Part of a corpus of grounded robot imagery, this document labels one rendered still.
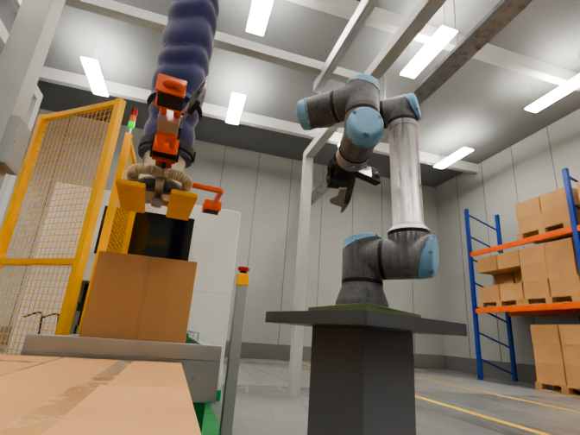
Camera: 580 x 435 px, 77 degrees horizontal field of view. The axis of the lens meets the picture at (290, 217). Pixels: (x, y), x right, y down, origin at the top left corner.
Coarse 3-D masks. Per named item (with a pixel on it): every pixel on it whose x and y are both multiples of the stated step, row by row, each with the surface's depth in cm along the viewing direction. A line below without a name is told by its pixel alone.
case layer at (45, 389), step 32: (0, 384) 69; (32, 384) 71; (64, 384) 73; (96, 384) 77; (128, 384) 79; (160, 384) 82; (0, 416) 47; (32, 416) 48; (64, 416) 50; (96, 416) 51; (128, 416) 52; (160, 416) 53; (192, 416) 55
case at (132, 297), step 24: (96, 264) 148; (120, 264) 151; (144, 264) 153; (168, 264) 156; (192, 264) 159; (96, 288) 146; (120, 288) 148; (144, 288) 151; (168, 288) 153; (192, 288) 156; (96, 312) 143; (120, 312) 146; (144, 312) 148; (168, 312) 151; (96, 336) 141; (120, 336) 143; (144, 336) 146; (168, 336) 148
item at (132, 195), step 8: (120, 184) 129; (128, 184) 130; (136, 184) 131; (144, 184) 132; (120, 192) 138; (128, 192) 137; (136, 192) 137; (144, 192) 136; (120, 200) 147; (128, 200) 146; (136, 200) 145; (144, 200) 145; (128, 208) 156; (136, 208) 155; (144, 208) 155
